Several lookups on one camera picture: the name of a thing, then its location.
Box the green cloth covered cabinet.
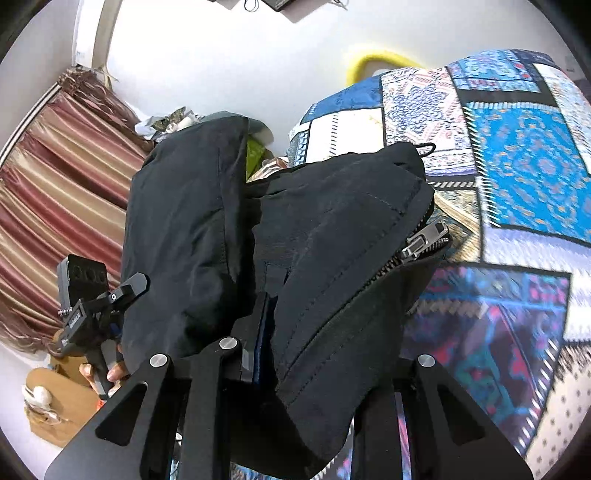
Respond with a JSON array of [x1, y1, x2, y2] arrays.
[[245, 136, 273, 179]]

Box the wooden lap desk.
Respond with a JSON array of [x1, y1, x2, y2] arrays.
[[21, 356, 104, 448]]

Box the striped red curtain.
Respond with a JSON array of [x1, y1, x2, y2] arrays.
[[1, 67, 154, 352]]

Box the blue patchwork bedspread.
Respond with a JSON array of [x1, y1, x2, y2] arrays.
[[230, 48, 591, 480]]

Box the yellow plush toy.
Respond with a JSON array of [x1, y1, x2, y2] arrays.
[[345, 50, 424, 87]]

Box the person left hand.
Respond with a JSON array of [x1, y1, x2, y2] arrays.
[[79, 341, 129, 395]]

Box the black jacket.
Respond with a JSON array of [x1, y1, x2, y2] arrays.
[[121, 116, 447, 479]]

